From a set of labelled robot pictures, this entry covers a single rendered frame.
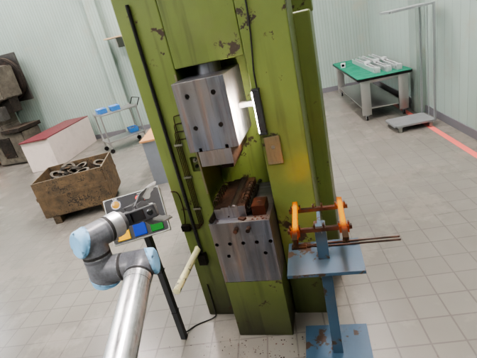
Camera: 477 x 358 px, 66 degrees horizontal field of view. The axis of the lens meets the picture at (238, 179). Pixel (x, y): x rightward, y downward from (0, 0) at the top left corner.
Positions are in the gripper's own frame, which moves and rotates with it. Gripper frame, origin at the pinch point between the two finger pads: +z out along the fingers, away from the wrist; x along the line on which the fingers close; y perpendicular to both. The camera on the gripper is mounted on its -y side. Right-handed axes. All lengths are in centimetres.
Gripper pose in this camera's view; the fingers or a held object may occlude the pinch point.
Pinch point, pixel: (165, 198)
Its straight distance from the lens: 142.4
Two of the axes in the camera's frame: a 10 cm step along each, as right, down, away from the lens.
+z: 5.9, -3.5, 7.3
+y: -7.1, 2.1, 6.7
